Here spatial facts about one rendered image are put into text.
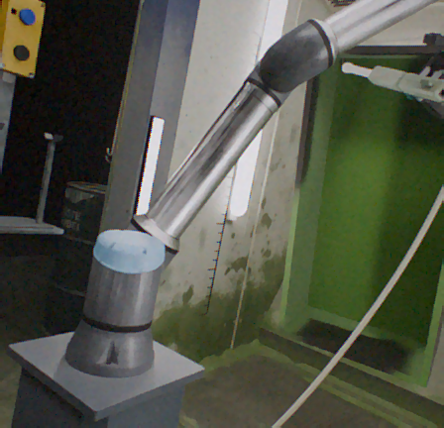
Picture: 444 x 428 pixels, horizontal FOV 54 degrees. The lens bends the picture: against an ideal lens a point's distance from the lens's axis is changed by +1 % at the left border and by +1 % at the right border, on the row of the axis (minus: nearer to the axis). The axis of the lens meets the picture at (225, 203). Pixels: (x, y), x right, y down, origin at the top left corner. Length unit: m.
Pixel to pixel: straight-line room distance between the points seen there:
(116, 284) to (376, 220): 1.41
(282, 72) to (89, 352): 0.73
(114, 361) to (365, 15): 0.90
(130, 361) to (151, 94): 1.17
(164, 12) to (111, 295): 1.30
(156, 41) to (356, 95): 0.89
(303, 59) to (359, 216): 1.20
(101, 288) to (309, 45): 0.68
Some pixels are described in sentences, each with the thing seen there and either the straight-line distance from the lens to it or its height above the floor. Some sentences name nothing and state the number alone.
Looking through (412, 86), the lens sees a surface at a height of 1.41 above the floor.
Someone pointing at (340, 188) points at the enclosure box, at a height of 1.14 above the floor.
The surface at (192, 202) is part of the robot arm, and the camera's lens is 1.09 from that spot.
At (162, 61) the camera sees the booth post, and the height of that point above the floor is 1.50.
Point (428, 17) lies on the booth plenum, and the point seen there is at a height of 2.22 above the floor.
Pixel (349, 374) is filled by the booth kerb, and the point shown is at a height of 0.12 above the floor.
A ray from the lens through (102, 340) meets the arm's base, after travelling 0.96.
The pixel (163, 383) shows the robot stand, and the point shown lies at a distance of 0.97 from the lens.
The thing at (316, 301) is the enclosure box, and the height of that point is 0.56.
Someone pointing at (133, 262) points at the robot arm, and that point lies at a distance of 0.91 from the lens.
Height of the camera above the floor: 1.07
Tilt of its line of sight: 3 degrees down
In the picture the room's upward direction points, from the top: 11 degrees clockwise
